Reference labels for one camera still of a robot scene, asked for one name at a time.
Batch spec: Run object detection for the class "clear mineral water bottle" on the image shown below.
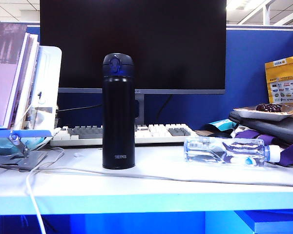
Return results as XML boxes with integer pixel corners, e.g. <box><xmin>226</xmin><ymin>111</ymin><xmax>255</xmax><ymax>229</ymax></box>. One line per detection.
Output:
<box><xmin>183</xmin><ymin>136</ymin><xmax>281</xmax><ymax>168</ymax></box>

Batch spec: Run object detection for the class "black Thermos flask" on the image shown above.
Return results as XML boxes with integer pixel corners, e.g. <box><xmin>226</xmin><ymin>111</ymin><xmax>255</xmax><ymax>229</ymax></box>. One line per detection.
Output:
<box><xmin>102</xmin><ymin>53</ymin><xmax>136</xmax><ymax>170</ymax></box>

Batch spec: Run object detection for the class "grey monitor stand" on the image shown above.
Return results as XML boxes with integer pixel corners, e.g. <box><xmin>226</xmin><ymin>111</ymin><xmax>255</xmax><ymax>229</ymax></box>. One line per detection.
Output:
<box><xmin>134</xmin><ymin>94</ymin><xmax>146</xmax><ymax>125</ymax></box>

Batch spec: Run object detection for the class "white and grey keyboard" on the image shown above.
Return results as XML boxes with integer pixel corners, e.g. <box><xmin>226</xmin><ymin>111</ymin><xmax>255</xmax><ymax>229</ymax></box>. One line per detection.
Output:
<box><xmin>49</xmin><ymin>123</ymin><xmax>198</xmax><ymax>147</ymax></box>

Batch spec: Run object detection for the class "teal snack package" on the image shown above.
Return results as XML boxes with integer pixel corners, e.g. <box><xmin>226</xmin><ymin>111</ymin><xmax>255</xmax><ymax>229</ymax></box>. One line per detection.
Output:
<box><xmin>205</xmin><ymin>119</ymin><xmax>238</xmax><ymax>131</ymax></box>

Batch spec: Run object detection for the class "black computer mouse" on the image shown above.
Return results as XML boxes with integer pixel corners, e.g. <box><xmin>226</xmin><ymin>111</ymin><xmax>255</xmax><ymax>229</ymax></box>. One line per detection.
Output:
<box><xmin>207</xmin><ymin>131</ymin><xmax>233</xmax><ymax>138</ymax></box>

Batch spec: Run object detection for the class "black computer monitor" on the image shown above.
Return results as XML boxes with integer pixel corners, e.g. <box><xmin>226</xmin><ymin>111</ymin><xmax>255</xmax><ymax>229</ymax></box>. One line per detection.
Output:
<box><xmin>40</xmin><ymin>0</ymin><xmax>227</xmax><ymax>95</ymax></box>

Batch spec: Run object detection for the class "white plastic case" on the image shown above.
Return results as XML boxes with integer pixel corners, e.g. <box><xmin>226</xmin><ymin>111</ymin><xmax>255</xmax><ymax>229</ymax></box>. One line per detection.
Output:
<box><xmin>21</xmin><ymin>45</ymin><xmax>63</xmax><ymax>130</ymax></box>

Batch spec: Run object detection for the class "silver food tray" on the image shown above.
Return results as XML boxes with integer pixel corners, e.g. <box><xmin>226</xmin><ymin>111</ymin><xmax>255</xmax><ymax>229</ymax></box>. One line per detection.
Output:
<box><xmin>233</xmin><ymin>103</ymin><xmax>293</xmax><ymax>122</ymax></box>

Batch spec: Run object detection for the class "blue cubicle partition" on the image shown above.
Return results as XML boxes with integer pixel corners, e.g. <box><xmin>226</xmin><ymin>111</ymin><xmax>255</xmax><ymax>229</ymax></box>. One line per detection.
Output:
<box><xmin>0</xmin><ymin>17</ymin><xmax>293</xmax><ymax>131</ymax></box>

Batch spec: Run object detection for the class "chocolate pastry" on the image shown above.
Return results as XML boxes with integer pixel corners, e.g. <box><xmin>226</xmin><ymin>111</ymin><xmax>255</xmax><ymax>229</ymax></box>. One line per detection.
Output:
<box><xmin>255</xmin><ymin>103</ymin><xmax>283</xmax><ymax>113</ymax></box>

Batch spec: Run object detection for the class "silver metal book stand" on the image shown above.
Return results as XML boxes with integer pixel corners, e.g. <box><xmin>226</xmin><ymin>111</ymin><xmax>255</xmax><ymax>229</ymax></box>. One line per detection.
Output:
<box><xmin>0</xmin><ymin>129</ymin><xmax>55</xmax><ymax>172</ymax></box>

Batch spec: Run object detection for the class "grey laptop sleeve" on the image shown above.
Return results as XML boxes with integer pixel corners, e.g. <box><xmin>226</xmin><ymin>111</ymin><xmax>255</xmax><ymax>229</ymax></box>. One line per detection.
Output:
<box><xmin>228</xmin><ymin>111</ymin><xmax>293</xmax><ymax>147</ymax></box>

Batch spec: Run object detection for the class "yellow printed bag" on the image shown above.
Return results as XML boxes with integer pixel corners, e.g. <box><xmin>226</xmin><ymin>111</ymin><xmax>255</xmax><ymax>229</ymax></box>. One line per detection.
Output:
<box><xmin>264</xmin><ymin>54</ymin><xmax>293</xmax><ymax>104</ymax></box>

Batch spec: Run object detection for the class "light blue face mask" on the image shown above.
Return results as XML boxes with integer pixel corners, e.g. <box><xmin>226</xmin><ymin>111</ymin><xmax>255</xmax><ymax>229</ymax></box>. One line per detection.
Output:
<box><xmin>0</xmin><ymin>136</ymin><xmax>46</xmax><ymax>155</ymax></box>

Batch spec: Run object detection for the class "pink cover book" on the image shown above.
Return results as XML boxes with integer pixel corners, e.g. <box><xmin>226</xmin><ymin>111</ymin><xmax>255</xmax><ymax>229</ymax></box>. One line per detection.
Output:
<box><xmin>0</xmin><ymin>22</ymin><xmax>30</xmax><ymax>129</ymax></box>

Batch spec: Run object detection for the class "purple and white tote bag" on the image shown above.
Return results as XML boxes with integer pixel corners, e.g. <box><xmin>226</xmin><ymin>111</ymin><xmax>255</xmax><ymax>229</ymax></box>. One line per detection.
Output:
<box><xmin>230</xmin><ymin>126</ymin><xmax>293</xmax><ymax>168</ymax></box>

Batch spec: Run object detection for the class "blue box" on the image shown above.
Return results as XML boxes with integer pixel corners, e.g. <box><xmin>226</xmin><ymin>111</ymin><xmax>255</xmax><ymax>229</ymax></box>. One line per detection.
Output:
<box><xmin>235</xmin><ymin>211</ymin><xmax>293</xmax><ymax>234</ymax></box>

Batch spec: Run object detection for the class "black monitor cable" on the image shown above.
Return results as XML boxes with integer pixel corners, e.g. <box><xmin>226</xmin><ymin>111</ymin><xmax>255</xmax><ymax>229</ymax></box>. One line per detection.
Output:
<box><xmin>55</xmin><ymin>103</ymin><xmax>103</xmax><ymax>114</ymax></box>

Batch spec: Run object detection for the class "thin grey cable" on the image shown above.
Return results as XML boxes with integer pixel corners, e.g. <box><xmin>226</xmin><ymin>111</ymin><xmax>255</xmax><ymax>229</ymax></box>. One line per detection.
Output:
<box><xmin>29</xmin><ymin>146</ymin><xmax>293</xmax><ymax>188</ymax></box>

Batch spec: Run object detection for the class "thick white cable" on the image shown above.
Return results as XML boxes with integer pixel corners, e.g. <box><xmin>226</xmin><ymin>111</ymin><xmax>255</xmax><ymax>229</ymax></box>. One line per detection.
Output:
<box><xmin>25</xmin><ymin>166</ymin><xmax>47</xmax><ymax>234</ymax></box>

